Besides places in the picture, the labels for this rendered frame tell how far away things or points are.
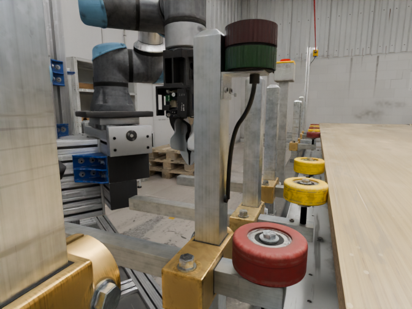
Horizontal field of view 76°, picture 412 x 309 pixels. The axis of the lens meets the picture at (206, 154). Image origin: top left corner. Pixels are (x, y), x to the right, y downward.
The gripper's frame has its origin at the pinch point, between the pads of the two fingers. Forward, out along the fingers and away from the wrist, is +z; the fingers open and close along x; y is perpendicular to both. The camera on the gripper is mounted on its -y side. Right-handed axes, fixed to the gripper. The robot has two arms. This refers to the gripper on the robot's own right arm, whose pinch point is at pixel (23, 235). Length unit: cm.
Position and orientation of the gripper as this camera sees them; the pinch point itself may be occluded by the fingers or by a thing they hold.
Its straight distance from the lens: 57.9
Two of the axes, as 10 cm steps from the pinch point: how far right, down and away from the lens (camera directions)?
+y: -9.2, -0.7, 3.8
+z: 0.0, 9.9, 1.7
